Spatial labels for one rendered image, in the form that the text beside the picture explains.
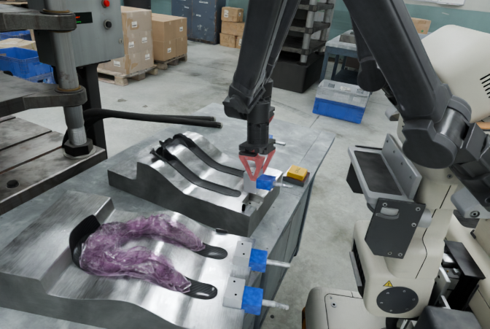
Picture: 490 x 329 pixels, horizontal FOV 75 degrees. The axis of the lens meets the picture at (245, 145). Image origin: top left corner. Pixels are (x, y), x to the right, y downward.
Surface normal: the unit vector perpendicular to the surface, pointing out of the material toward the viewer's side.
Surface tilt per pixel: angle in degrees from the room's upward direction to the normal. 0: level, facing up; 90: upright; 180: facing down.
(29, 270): 0
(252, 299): 0
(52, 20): 90
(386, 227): 90
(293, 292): 0
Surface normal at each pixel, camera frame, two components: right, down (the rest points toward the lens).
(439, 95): 0.59, 0.02
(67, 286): 0.09, -0.88
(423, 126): -0.47, -0.63
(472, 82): -0.11, 0.45
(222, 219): -0.43, 0.38
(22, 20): 0.46, 0.44
